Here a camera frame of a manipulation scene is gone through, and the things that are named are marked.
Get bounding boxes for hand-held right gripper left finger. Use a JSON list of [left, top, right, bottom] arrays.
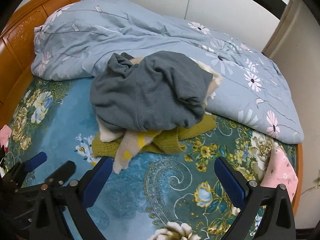
[[29, 156, 114, 240]]

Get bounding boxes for grey sweatpants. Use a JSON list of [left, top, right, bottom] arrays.
[[90, 51, 213, 132]]

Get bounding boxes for pink dotted cloth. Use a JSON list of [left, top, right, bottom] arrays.
[[261, 145, 299, 205]]

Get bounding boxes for blue-grey floral duvet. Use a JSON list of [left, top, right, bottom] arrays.
[[31, 0, 305, 145]]

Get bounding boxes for teal floral bed blanket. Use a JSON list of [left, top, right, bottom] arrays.
[[4, 76, 299, 240]]

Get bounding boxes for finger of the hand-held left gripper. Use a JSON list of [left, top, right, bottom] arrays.
[[7, 153, 48, 188], [44, 161, 76, 186]]

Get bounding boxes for olive green knitted sweater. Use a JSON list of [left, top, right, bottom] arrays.
[[92, 114, 217, 159]]

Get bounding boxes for white wardrobe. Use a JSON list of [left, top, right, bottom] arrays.
[[99, 0, 294, 53]]

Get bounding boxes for beige door frame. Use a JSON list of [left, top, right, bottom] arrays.
[[261, 0, 304, 55]]

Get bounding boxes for pink knitted cloth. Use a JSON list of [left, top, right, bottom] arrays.
[[0, 125, 13, 152]]

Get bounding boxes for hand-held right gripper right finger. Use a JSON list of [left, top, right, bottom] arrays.
[[214, 157, 304, 240]]

